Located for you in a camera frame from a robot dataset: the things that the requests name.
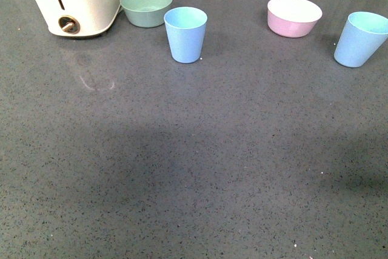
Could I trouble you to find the blue cup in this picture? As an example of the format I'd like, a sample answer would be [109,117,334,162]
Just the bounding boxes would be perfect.
[334,12,387,68]
[164,7,208,64]

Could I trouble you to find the green bowl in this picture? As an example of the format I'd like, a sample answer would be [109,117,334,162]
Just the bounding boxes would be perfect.
[120,0,173,28]

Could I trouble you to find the pink bowl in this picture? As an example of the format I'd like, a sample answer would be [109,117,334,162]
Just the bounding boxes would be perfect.
[267,0,323,38]

